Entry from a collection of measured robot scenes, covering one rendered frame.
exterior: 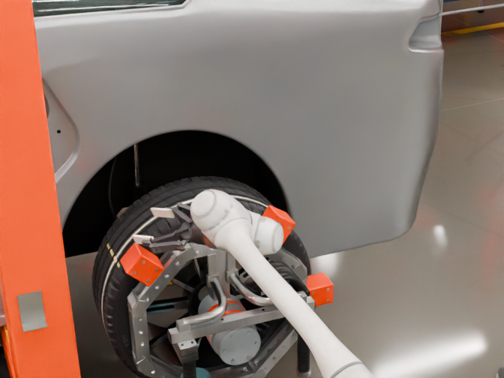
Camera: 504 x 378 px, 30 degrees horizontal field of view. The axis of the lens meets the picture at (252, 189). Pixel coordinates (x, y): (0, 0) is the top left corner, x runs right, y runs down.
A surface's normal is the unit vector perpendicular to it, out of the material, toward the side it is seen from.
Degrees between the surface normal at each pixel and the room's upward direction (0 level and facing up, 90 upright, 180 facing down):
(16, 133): 90
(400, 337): 0
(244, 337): 90
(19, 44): 90
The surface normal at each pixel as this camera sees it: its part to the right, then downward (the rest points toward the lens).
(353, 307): -0.02, -0.88
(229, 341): 0.36, 0.43
